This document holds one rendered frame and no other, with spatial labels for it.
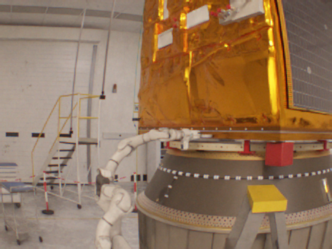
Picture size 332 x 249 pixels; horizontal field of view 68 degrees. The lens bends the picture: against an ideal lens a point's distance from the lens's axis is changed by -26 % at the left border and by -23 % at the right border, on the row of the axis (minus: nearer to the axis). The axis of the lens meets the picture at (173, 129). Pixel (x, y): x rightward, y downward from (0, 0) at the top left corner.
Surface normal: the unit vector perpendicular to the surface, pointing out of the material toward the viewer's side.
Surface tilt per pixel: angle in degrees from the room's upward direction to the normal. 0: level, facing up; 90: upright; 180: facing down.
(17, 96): 90
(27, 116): 90
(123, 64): 90
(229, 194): 62
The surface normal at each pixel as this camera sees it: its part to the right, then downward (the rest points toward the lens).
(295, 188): 0.09, -0.47
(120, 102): 0.52, 0.00
